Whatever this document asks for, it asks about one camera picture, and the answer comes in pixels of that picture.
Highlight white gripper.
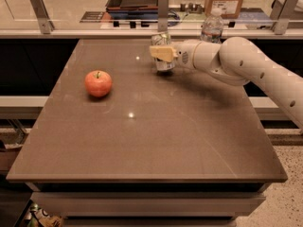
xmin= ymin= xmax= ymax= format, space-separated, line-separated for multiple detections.
xmin=150 ymin=40 xmax=201 ymax=69

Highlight silver green 7up can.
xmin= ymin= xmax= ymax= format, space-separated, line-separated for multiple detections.
xmin=151 ymin=32 xmax=175 ymax=72

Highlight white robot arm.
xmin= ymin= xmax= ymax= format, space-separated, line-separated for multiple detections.
xmin=150 ymin=37 xmax=303 ymax=129

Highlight clear plastic water bottle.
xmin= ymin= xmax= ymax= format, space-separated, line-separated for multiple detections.
xmin=200 ymin=8 xmax=223 ymax=44

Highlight red apple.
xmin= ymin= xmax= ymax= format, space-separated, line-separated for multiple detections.
xmin=84 ymin=70 xmax=113 ymax=97

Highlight items under table left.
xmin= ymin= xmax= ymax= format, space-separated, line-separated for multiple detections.
xmin=27 ymin=203 xmax=63 ymax=227

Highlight middle metal rail bracket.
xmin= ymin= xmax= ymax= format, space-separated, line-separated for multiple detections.
xmin=158 ymin=0 xmax=169 ymax=32

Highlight metal rail bracket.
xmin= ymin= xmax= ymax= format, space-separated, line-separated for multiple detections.
xmin=158 ymin=0 xmax=169 ymax=32
xmin=273 ymin=0 xmax=298 ymax=35
xmin=29 ymin=0 xmax=54 ymax=34

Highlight right metal rail bracket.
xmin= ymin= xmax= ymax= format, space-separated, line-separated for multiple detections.
xmin=273 ymin=0 xmax=298 ymax=35

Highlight left metal rail bracket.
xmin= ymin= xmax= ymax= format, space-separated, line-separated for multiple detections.
xmin=29 ymin=0 xmax=54 ymax=34

